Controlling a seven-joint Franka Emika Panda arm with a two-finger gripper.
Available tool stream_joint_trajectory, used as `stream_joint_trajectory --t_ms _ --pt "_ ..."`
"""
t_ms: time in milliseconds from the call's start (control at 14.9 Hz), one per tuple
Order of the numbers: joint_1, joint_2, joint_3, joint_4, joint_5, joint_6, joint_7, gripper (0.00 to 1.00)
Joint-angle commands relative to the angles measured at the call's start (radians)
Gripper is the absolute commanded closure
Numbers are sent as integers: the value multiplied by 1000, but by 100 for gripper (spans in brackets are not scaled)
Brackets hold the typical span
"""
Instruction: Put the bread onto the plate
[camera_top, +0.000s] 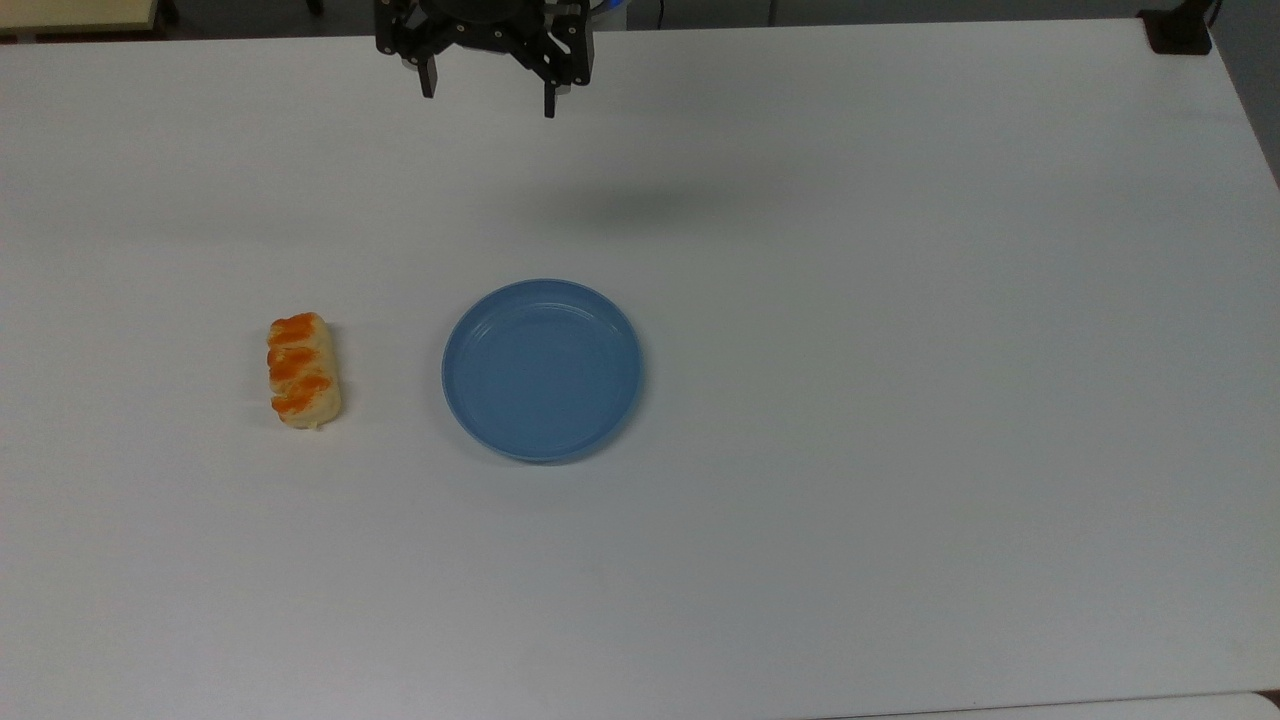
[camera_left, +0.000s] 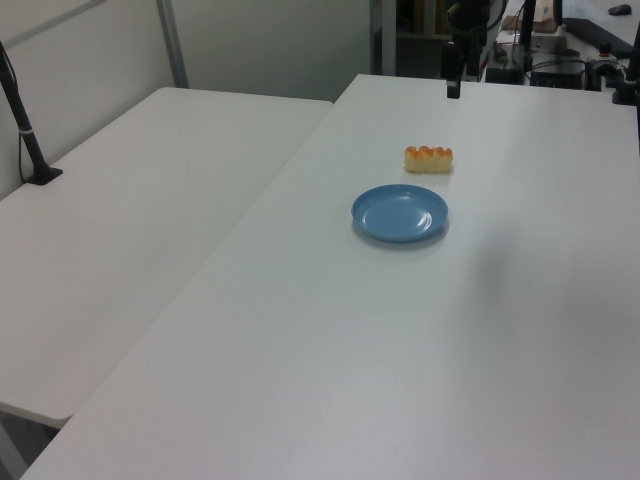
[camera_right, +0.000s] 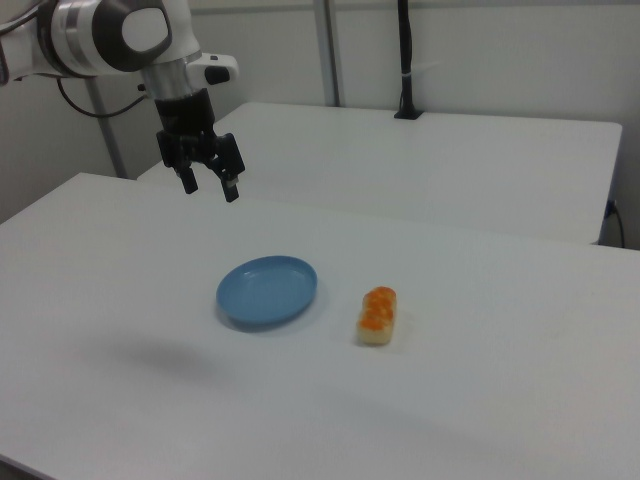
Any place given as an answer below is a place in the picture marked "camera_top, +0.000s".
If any light wooden furniture top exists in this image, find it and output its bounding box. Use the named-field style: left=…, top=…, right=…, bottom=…
left=0, top=0, right=163, bottom=43

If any black clamp mount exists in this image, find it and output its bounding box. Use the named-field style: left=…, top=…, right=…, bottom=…
left=1137, top=0, right=1223, bottom=57

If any orange glazed bread loaf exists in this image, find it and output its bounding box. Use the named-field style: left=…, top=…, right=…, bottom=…
left=266, top=311, right=344, bottom=432

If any blue round plate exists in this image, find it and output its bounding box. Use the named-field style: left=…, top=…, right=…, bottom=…
left=441, top=278, right=644, bottom=465

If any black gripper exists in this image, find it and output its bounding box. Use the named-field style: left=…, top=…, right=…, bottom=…
left=376, top=0, right=596, bottom=120

